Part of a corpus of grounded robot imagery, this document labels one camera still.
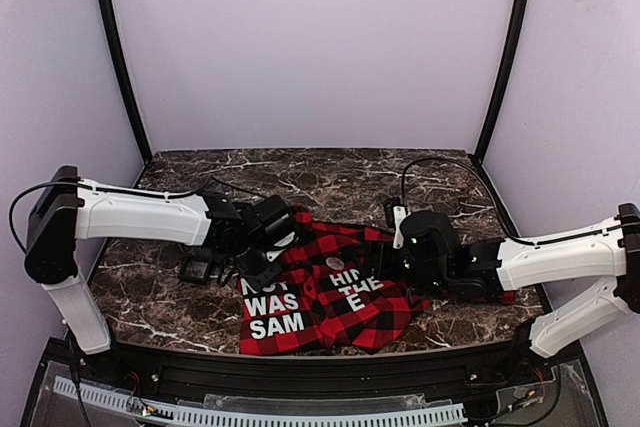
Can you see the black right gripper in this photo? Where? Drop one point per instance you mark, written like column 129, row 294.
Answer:
column 379, row 257

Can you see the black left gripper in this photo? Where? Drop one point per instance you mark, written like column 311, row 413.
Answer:
column 252, row 269

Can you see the round silver brooch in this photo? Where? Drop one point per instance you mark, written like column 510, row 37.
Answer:
column 335, row 263

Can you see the red black plaid shirt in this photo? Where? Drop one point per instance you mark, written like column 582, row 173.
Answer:
column 310, row 306

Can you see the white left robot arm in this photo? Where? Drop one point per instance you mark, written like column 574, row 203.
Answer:
column 71, row 208

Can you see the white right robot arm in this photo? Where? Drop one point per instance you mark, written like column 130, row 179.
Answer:
column 607, row 251

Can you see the small black open box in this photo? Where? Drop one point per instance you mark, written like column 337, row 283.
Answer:
column 195, row 270

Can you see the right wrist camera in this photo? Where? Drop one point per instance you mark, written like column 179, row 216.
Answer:
column 395, row 213

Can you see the black front frame rail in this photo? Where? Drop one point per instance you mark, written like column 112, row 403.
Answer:
column 173, row 374

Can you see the white slotted cable duct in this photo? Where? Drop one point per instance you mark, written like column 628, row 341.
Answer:
column 215, row 410

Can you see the black vertical frame post right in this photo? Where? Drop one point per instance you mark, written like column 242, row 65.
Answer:
column 513, row 33

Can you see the black vertical frame post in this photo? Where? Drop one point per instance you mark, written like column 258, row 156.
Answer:
column 513, row 33
column 133, row 114

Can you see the black vertical frame post left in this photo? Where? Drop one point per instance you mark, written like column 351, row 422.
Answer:
column 133, row 114

